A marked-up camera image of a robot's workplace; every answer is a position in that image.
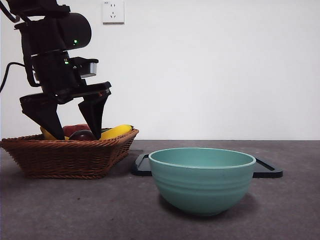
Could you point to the teal ribbed bowl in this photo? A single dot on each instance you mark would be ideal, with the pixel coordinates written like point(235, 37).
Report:
point(202, 190)

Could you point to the white wall socket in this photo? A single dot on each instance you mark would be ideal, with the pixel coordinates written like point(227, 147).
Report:
point(114, 12)

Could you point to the dark purple plum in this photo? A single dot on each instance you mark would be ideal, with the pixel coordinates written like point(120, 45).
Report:
point(82, 136)

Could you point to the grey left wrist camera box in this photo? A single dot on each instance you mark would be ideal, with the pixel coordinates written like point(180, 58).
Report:
point(92, 68)

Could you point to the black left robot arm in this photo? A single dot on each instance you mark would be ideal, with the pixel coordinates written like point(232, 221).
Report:
point(75, 27)

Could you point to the black rectangular tray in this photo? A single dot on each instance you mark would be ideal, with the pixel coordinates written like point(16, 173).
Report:
point(270, 172)

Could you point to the yellow banana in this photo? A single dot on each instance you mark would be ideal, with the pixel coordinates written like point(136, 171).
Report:
point(117, 131)

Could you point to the red apple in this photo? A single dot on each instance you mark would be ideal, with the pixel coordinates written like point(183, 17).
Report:
point(72, 128)

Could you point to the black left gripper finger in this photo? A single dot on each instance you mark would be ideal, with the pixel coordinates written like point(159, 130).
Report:
point(45, 112)
point(96, 112)

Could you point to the brown wicker basket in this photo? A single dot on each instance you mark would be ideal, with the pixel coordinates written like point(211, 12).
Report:
point(62, 160)

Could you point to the green avocado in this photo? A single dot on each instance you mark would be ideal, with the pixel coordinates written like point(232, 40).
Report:
point(105, 130)

